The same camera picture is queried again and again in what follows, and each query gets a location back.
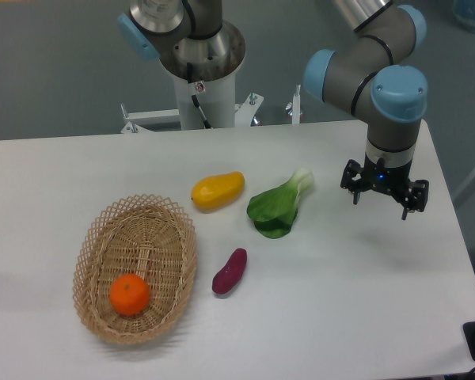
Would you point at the orange fruit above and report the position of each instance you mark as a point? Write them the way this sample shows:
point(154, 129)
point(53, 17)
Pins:
point(129, 295)

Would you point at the green bok choy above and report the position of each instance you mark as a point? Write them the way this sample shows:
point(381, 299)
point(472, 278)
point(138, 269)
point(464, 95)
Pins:
point(274, 211)

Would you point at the purple sweet potato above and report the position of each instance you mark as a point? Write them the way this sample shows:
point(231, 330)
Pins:
point(227, 278)

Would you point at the woven wicker basket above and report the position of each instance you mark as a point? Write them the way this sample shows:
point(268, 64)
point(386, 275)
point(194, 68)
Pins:
point(146, 235)

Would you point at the yellow mango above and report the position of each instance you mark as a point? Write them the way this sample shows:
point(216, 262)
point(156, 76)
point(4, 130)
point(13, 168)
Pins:
point(216, 191)

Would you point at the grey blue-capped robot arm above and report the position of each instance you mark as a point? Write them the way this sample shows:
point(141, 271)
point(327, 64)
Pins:
point(368, 81)

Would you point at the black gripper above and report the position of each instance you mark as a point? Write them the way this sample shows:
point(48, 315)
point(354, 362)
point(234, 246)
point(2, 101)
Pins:
point(411, 195)

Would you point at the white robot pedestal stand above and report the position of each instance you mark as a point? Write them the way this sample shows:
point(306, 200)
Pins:
point(204, 76)

